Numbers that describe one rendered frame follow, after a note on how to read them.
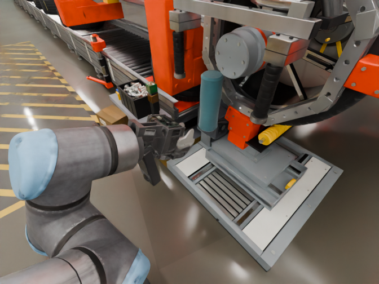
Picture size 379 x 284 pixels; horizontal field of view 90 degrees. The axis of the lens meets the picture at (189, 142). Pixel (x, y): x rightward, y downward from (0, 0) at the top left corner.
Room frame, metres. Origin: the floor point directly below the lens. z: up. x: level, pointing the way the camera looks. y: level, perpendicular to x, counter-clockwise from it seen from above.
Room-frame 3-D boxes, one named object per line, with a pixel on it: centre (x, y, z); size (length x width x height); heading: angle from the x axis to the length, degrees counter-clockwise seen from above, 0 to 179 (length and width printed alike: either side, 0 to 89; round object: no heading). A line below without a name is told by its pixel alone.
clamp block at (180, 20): (0.69, 0.01, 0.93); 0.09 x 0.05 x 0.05; 130
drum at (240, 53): (0.64, -0.20, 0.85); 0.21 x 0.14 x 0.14; 130
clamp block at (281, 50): (0.43, -0.21, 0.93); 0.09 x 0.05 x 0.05; 130
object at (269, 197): (0.78, -0.40, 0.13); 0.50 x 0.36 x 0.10; 40
